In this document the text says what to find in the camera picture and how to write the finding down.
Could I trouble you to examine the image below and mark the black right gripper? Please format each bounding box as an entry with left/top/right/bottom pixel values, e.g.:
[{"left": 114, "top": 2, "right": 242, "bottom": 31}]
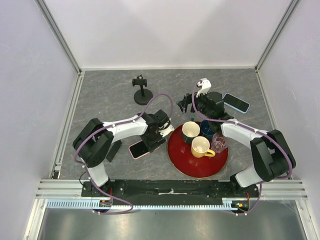
[{"left": 176, "top": 88, "right": 213, "bottom": 119}]

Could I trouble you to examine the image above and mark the pink cased phone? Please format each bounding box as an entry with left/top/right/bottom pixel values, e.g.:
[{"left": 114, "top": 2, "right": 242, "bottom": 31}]
[{"left": 128, "top": 140, "right": 152, "bottom": 160}]

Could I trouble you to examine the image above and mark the black phone stand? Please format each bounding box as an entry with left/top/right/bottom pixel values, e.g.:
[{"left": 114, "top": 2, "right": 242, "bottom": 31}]
[{"left": 132, "top": 75, "right": 153, "bottom": 106}]

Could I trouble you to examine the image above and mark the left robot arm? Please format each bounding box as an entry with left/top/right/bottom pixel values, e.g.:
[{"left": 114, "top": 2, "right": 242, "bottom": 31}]
[{"left": 72, "top": 110, "right": 175, "bottom": 197}]

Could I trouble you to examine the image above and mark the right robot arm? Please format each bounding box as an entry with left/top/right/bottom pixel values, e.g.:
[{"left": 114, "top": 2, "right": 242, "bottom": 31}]
[{"left": 177, "top": 91, "right": 296, "bottom": 197}]

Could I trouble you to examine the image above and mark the blue cased phone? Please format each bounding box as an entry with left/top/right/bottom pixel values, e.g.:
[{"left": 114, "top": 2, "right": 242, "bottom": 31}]
[{"left": 223, "top": 93, "right": 250, "bottom": 114}]

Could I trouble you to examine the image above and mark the red round tray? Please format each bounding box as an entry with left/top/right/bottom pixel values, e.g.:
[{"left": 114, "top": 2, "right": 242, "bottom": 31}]
[{"left": 167, "top": 125, "right": 229, "bottom": 178}]

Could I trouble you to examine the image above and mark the green mug white inside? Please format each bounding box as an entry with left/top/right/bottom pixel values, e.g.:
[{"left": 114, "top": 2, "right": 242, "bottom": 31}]
[{"left": 181, "top": 121, "right": 200, "bottom": 144}]

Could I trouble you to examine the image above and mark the dark blue cup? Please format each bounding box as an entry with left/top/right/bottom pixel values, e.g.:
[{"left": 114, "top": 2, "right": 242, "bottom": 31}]
[{"left": 199, "top": 120, "right": 215, "bottom": 142}]

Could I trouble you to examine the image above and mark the black rectangular block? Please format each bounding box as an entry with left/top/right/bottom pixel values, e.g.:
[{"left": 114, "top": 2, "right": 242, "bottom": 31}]
[{"left": 106, "top": 140, "right": 122, "bottom": 163}]

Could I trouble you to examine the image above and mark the yellow mug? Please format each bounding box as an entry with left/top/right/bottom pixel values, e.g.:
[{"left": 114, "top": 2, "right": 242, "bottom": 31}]
[{"left": 191, "top": 136, "right": 216, "bottom": 158}]

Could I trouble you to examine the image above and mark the clear glass cup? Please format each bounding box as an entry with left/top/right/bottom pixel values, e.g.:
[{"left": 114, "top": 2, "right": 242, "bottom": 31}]
[{"left": 210, "top": 133, "right": 228, "bottom": 154}]

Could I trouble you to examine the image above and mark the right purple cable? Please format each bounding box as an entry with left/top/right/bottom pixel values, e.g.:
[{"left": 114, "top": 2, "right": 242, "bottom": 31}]
[{"left": 191, "top": 79, "right": 293, "bottom": 217}]

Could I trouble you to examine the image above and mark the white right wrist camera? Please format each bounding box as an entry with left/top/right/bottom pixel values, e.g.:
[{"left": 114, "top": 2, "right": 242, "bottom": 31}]
[{"left": 196, "top": 78, "right": 212, "bottom": 98}]

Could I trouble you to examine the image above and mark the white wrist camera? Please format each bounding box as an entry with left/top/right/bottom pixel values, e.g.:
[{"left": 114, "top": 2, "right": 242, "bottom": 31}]
[
  {"left": 158, "top": 120, "right": 175, "bottom": 138},
  {"left": 196, "top": 78, "right": 212, "bottom": 98}
]

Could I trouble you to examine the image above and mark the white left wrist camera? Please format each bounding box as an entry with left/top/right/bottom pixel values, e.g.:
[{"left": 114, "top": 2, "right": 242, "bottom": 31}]
[{"left": 158, "top": 120, "right": 175, "bottom": 138}]

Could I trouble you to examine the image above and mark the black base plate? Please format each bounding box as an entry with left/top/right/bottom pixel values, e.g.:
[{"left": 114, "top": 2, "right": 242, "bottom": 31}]
[{"left": 81, "top": 178, "right": 261, "bottom": 204}]

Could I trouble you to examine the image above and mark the slotted cable duct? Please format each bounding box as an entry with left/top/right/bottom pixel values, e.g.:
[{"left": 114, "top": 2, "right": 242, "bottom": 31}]
[{"left": 46, "top": 198, "right": 251, "bottom": 209}]

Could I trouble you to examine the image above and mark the aluminium frame rail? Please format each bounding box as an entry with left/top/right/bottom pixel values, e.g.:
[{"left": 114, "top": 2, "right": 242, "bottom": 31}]
[{"left": 33, "top": 0, "right": 83, "bottom": 74}]

